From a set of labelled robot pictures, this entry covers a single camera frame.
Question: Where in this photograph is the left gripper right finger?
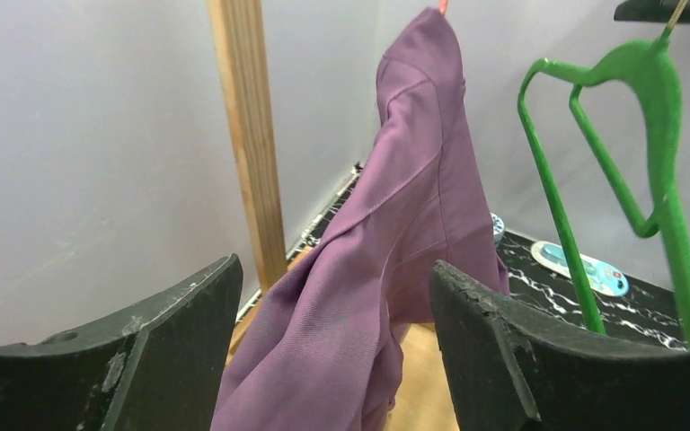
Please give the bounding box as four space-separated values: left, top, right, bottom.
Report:
429 261 690 430

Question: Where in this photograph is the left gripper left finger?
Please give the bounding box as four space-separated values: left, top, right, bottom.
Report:
0 255 243 430

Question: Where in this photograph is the purple garment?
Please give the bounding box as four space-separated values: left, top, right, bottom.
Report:
211 7 509 431

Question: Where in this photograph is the green hanger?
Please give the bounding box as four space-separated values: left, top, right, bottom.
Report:
517 1 690 348

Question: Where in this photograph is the round blue white tin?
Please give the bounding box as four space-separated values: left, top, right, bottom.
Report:
491 213 506 245

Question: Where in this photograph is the wooden clothes rack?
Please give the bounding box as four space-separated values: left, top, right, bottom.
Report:
205 0 459 431

